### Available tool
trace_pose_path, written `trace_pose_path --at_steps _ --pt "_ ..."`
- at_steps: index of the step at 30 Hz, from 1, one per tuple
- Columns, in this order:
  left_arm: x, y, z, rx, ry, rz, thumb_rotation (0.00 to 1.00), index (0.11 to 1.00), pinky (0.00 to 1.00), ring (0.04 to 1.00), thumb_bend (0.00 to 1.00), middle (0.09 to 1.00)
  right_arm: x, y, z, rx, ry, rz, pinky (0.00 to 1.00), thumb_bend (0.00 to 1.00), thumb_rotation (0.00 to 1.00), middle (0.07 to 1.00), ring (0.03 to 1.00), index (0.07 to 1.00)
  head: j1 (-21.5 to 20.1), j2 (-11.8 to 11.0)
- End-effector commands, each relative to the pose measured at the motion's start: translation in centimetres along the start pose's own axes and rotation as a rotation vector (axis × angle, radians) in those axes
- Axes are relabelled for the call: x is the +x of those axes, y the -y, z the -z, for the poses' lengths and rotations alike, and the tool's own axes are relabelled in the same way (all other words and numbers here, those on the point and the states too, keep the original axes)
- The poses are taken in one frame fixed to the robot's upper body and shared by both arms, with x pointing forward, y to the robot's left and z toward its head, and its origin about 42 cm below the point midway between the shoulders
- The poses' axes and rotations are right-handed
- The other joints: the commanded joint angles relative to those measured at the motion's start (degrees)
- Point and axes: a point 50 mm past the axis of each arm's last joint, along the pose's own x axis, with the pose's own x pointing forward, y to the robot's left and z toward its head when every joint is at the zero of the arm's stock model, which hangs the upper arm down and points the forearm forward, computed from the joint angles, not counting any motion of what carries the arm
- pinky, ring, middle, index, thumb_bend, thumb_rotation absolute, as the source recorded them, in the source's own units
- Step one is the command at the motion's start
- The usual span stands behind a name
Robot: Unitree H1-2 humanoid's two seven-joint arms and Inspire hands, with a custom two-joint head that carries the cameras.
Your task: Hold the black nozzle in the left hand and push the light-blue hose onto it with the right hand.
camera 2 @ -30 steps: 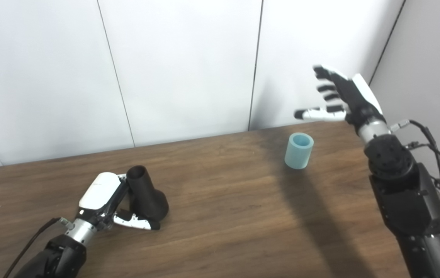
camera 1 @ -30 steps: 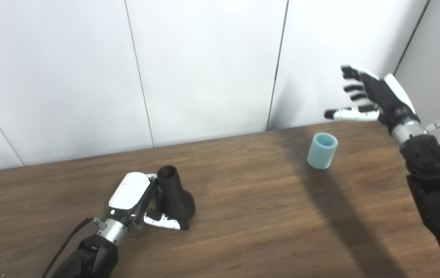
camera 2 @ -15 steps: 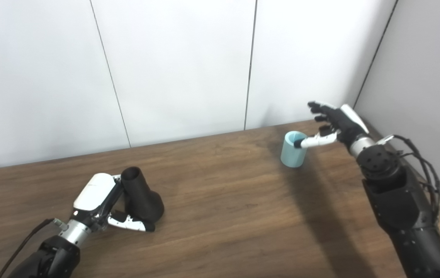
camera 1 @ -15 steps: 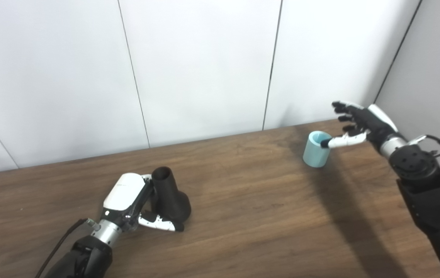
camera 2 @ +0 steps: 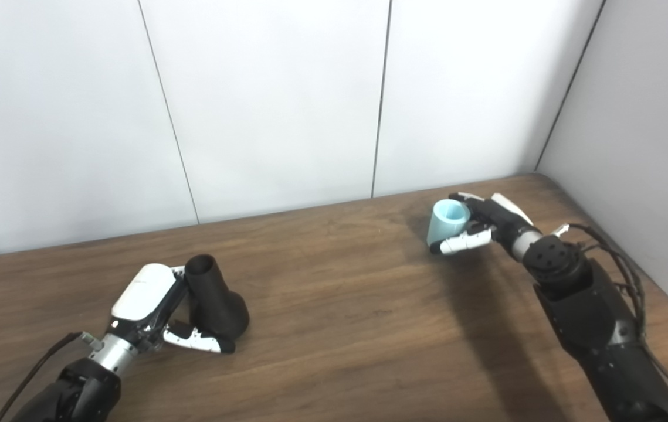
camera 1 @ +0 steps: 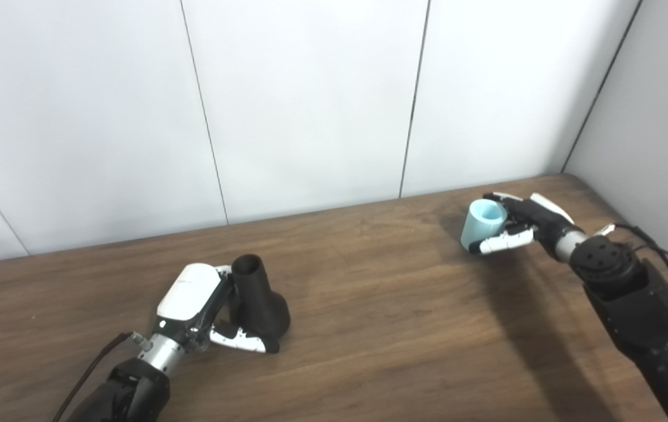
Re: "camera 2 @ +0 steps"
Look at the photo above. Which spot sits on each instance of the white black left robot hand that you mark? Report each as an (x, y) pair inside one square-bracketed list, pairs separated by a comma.
[(146, 290)]

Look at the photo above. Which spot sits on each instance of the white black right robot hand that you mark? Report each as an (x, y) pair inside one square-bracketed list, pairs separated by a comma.
[(501, 220)]

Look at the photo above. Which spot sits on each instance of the light blue cup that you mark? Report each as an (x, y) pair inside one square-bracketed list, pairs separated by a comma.
[(442, 225)]

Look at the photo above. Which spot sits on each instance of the black flared nozzle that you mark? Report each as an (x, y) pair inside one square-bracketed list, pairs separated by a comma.
[(216, 305)]

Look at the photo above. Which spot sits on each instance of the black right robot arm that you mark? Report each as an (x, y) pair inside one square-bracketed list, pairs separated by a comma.
[(592, 310)]

